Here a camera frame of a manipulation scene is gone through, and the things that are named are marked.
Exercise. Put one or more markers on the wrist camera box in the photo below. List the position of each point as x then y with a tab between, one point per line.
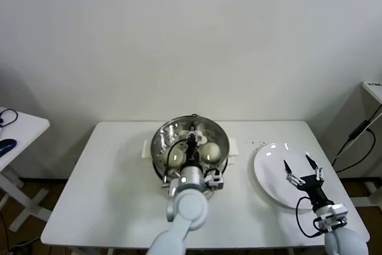
215	179
331	217

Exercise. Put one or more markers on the blue computer mouse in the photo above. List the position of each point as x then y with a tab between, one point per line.
6	146

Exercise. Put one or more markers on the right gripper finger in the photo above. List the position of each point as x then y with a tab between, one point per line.
291	174
316	168

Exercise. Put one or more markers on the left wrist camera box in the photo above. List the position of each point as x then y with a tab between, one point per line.
215	179

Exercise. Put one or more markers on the white steamed baozi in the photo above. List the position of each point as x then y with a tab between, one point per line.
176	157
211	152

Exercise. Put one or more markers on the large white plate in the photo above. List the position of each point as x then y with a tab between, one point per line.
268	165

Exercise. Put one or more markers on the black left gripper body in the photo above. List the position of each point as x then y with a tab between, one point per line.
192	153

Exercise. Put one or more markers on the white side table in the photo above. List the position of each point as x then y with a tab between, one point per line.
27	126

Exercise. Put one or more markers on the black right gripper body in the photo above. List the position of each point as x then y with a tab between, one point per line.
313	187

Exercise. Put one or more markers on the white electric cooker pot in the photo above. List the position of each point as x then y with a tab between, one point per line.
231	161

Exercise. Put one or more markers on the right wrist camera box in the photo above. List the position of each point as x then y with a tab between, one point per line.
331	217

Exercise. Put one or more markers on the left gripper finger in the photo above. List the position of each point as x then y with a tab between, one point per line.
197	137
190	137

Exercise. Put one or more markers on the stainless steel steamer basket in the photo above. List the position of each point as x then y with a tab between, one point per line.
162	135

